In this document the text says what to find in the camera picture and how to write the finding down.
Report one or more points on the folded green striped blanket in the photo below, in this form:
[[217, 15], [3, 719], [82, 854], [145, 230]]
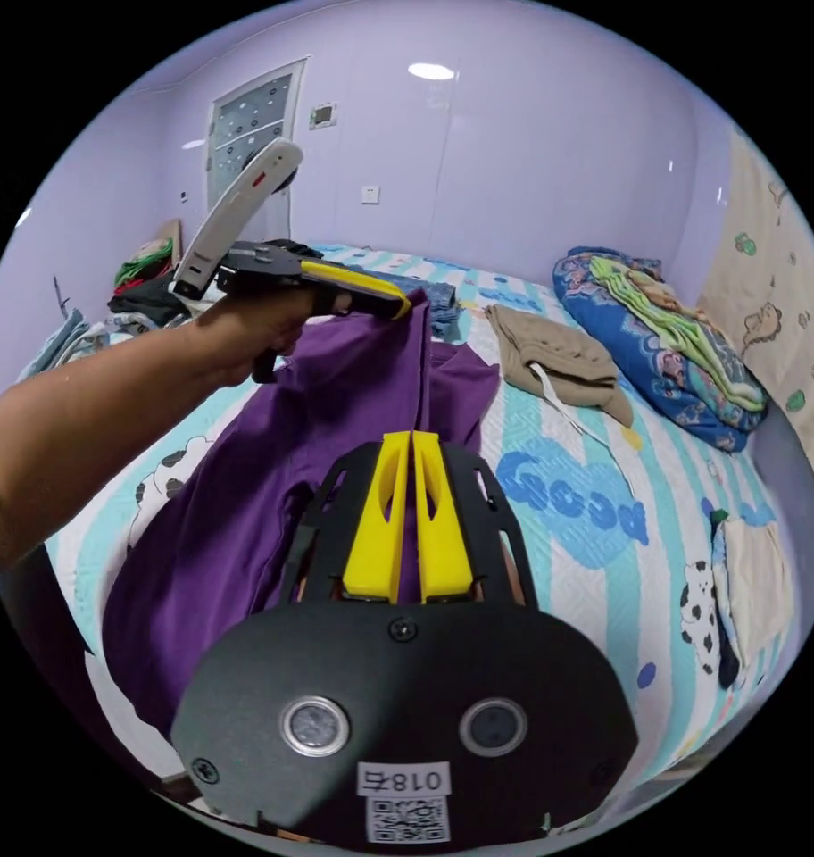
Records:
[[688, 328]]

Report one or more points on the folded blue printed quilt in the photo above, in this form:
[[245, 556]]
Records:
[[648, 368]]

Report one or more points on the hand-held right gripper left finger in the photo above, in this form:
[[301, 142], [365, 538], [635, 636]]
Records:
[[380, 529]]

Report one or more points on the beige printed wall cloth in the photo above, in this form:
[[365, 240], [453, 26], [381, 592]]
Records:
[[762, 254]]

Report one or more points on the light blue cloth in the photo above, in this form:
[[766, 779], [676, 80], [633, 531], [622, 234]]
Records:
[[59, 341]]

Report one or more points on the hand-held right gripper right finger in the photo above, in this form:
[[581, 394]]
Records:
[[442, 535]]

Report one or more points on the person's left forearm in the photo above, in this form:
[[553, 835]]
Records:
[[92, 435]]

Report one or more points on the person's left hand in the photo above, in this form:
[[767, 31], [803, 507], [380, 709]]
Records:
[[253, 331]]

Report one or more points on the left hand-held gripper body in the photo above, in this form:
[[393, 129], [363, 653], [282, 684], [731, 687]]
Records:
[[266, 271]]

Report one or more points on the purple short sleeve shirt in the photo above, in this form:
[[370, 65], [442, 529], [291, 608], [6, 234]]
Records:
[[353, 381]]

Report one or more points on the pile of clothes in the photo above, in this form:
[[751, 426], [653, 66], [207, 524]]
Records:
[[146, 284]]

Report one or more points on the cream and white clothes pile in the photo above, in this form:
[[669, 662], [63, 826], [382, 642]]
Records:
[[755, 589]]

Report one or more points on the blue denim garment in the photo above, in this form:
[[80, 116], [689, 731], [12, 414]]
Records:
[[442, 313]]

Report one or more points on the bed with striped printed quilt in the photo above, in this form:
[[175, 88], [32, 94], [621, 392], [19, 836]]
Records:
[[581, 576]]

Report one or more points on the window with dotted film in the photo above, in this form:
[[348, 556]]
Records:
[[246, 124]]

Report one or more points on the ceiling lamp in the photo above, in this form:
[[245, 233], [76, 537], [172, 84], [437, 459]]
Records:
[[434, 69]]

